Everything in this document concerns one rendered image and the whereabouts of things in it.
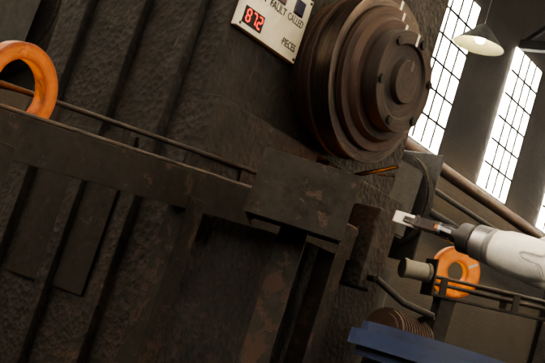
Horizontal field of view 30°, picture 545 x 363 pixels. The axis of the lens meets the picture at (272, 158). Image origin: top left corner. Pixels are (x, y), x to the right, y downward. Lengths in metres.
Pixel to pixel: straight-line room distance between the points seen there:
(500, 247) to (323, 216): 0.57
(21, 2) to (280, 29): 4.48
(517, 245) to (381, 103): 0.55
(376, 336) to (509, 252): 1.05
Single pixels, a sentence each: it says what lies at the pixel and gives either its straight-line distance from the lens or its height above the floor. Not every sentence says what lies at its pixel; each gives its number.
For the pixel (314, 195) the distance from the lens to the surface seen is 2.04.
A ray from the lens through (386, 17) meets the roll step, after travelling 2.78.
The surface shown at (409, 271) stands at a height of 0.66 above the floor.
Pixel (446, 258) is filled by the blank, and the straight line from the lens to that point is 3.07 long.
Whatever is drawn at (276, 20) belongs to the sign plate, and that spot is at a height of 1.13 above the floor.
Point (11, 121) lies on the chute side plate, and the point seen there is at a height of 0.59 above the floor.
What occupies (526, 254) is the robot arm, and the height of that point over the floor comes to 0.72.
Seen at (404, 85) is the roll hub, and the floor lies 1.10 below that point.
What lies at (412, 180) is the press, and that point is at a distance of 11.10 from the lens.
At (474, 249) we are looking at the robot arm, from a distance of 2.50.
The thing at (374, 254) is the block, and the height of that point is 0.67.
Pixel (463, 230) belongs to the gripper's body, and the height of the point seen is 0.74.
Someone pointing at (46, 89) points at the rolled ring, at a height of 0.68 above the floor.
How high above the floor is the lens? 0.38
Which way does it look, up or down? 9 degrees up
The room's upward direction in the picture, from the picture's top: 18 degrees clockwise
